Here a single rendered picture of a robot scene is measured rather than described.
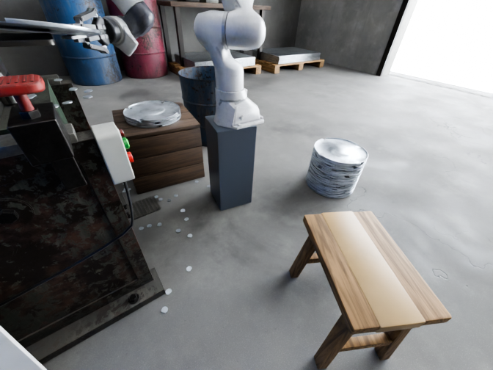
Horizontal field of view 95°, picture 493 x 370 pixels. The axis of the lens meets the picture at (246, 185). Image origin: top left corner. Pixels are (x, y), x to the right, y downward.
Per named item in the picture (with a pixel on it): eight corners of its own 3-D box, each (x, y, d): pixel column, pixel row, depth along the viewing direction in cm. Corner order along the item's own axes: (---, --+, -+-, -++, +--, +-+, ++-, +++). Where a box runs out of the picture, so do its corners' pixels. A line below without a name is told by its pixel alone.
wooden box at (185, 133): (187, 148, 168) (180, 101, 146) (205, 176, 142) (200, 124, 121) (128, 161, 152) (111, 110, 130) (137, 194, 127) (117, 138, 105)
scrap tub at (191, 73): (221, 121, 210) (220, 63, 180) (248, 139, 184) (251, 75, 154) (178, 131, 190) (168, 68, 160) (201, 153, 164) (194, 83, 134)
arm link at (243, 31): (229, 5, 91) (274, 7, 88) (214, 55, 85) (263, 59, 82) (224, -27, 80) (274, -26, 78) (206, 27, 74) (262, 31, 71)
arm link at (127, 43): (102, 15, 84) (93, 15, 79) (136, 16, 83) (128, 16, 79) (113, 54, 91) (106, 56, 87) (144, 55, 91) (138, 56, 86)
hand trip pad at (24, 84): (62, 117, 41) (39, 72, 36) (65, 130, 37) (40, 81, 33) (12, 125, 38) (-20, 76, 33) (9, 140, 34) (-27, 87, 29)
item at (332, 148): (304, 142, 133) (304, 142, 133) (342, 136, 143) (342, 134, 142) (337, 169, 113) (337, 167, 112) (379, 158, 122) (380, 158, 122)
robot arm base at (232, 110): (252, 109, 113) (253, 79, 104) (270, 124, 100) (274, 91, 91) (208, 114, 105) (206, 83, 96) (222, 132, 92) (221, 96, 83)
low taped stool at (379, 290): (389, 362, 71) (455, 318, 50) (317, 373, 69) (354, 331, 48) (341, 264, 98) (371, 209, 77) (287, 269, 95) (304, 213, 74)
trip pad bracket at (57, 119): (91, 180, 53) (49, 95, 41) (98, 204, 47) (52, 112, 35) (61, 189, 51) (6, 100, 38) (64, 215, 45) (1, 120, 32)
